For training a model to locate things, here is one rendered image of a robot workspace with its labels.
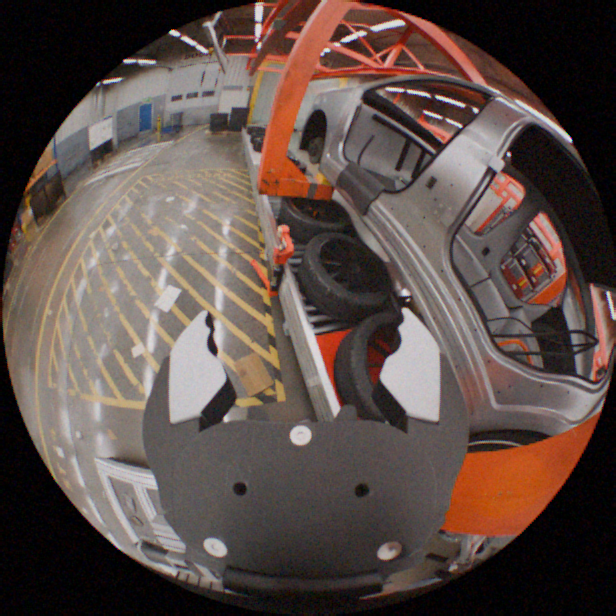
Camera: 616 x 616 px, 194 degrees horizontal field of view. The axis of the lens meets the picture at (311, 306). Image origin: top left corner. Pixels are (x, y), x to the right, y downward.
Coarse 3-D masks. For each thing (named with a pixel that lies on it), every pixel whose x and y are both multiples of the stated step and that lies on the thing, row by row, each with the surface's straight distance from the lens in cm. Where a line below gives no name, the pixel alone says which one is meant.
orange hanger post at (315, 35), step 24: (336, 0) 184; (312, 24) 163; (336, 24) 170; (312, 48) 155; (288, 72) 148; (312, 72) 152; (288, 96) 146; (288, 120) 147; (264, 144) 158; (288, 144) 151; (264, 168) 153; (264, 192) 160
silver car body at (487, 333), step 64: (320, 128) 256; (384, 128) 191; (512, 128) 103; (384, 192) 116; (448, 192) 91; (576, 192) 169; (448, 256) 89; (576, 256) 245; (448, 320) 85; (512, 320) 203; (576, 320) 269; (512, 384) 89; (576, 384) 95
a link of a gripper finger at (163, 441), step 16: (160, 368) 10; (160, 384) 9; (160, 400) 9; (144, 416) 9; (160, 416) 8; (144, 432) 8; (160, 432) 8; (176, 432) 7; (192, 432) 7; (144, 448) 8; (160, 448) 8; (176, 448) 7; (160, 464) 7; (160, 480) 7; (160, 496) 7
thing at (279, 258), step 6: (282, 228) 126; (288, 228) 129; (282, 234) 125; (288, 234) 124; (282, 240) 125; (288, 240) 119; (288, 246) 115; (276, 252) 107; (288, 252) 110; (276, 258) 107; (282, 258) 108; (288, 258) 114; (252, 264) 158; (258, 270) 151; (264, 276) 147; (264, 282) 144; (270, 294) 137; (276, 294) 139
